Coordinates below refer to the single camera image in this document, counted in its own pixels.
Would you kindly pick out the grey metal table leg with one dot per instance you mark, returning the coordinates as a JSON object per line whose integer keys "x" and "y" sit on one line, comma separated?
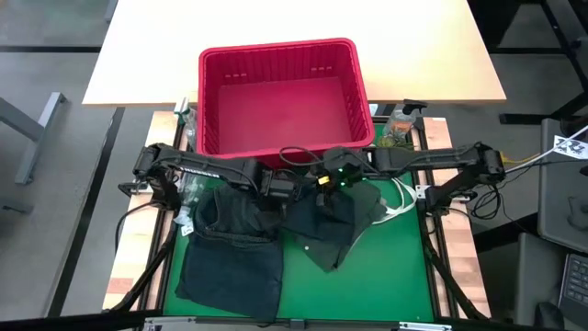
{"x": 37, "y": 128}

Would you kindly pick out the grey desk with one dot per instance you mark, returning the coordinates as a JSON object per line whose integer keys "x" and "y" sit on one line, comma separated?
{"x": 560, "y": 202}

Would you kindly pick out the light wooden table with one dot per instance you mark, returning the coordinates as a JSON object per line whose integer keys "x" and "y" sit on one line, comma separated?
{"x": 151, "y": 41}

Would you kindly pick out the dark keyboard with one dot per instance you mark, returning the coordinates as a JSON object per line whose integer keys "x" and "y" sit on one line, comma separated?
{"x": 574, "y": 285}

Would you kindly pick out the dark green garment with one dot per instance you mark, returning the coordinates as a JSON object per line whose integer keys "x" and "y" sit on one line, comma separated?
{"x": 363, "y": 207}

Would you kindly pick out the cream tote bag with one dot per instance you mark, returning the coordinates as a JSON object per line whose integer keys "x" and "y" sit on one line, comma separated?
{"x": 404, "y": 197}

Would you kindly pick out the green table mat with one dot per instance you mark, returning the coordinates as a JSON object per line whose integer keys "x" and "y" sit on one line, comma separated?
{"x": 367, "y": 285}

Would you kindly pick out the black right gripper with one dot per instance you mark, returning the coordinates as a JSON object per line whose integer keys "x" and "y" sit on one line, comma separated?
{"x": 344, "y": 165}

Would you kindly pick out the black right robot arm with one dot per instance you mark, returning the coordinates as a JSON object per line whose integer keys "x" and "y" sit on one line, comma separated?
{"x": 436, "y": 158}

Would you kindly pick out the white marker paper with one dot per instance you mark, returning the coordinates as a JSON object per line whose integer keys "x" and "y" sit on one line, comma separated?
{"x": 569, "y": 147}

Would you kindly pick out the black computer mouse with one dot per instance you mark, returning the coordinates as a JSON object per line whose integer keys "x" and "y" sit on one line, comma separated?
{"x": 549, "y": 315}

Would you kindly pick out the red plastic laundry basket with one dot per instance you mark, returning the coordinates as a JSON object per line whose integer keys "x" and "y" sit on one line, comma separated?
{"x": 285, "y": 60}

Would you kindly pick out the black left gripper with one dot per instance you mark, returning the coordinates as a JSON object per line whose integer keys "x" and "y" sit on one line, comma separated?
{"x": 278, "y": 184}

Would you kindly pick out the silver frame bracket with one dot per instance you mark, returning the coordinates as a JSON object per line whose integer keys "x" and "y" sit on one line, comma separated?
{"x": 170, "y": 324}
{"x": 425, "y": 326}

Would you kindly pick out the black garment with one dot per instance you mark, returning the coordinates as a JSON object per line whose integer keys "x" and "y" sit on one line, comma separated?
{"x": 229, "y": 276}

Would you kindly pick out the black metal bar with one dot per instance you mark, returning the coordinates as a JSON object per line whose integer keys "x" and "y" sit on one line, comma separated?
{"x": 87, "y": 220}

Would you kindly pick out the orange label spray bottle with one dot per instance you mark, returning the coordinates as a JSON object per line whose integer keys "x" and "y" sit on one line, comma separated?
{"x": 399, "y": 122}

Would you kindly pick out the black table leg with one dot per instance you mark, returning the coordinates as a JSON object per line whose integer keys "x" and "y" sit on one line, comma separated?
{"x": 528, "y": 118}

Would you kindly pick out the clear plastic spray bottle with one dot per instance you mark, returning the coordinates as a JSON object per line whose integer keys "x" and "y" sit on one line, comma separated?
{"x": 190, "y": 193}
{"x": 189, "y": 122}

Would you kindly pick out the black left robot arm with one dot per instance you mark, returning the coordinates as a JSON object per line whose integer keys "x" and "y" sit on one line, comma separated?
{"x": 202, "y": 165}

